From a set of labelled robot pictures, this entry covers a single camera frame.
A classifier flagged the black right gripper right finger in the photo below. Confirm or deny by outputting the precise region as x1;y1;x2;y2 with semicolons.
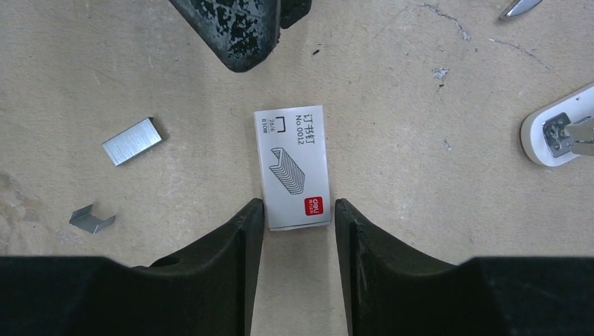
335;199;593;335

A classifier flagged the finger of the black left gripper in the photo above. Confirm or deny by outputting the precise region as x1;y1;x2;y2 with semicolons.
279;0;312;29
170;0;281;73

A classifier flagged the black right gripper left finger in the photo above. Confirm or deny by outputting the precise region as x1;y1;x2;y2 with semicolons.
1;199;265;335

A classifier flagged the white staple box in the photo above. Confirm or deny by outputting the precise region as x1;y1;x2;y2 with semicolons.
254;105;331;231

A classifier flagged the silver staple strip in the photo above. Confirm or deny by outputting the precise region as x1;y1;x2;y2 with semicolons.
102;117;163;167

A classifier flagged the small staple piece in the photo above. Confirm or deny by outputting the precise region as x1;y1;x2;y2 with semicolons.
69;204;116;234

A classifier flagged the green and white stapler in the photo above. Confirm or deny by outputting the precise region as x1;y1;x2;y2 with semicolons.
498;0;542;20

